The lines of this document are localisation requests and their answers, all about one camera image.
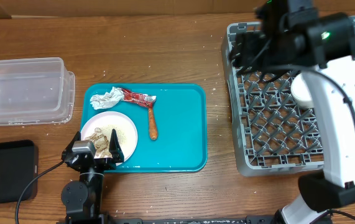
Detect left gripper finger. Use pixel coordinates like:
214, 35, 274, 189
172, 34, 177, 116
63, 131, 81, 153
109, 129, 124, 159

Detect orange carrot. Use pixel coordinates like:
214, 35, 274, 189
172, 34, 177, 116
148, 108, 159, 141

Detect red snack wrapper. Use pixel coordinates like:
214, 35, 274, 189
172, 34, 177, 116
121, 88, 156, 108

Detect white bowl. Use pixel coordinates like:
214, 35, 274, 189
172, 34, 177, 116
290, 73, 314, 109

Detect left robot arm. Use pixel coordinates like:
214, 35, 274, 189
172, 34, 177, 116
61, 130, 124, 224

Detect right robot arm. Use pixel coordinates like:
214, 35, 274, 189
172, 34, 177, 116
229, 1, 355, 223

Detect grey dishwasher rack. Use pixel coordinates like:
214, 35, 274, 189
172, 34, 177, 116
221, 15, 355, 177

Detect food scraps on plate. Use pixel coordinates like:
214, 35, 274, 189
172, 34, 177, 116
85, 128, 112, 158

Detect pink plate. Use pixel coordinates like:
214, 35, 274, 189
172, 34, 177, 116
81, 111, 138, 162

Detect crumpled white napkin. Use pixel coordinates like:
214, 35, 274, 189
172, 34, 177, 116
90, 87, 124, 110

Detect clear plastic bin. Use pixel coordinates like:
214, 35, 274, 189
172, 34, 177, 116
0, 57, 75, 126

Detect teal plastic tray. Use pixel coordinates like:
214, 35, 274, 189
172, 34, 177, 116
79, 83, 208, 174

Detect black bin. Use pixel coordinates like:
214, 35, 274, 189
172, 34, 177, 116
0, 140, 39, 203

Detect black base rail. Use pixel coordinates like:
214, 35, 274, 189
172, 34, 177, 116
58, 215, 274, 224

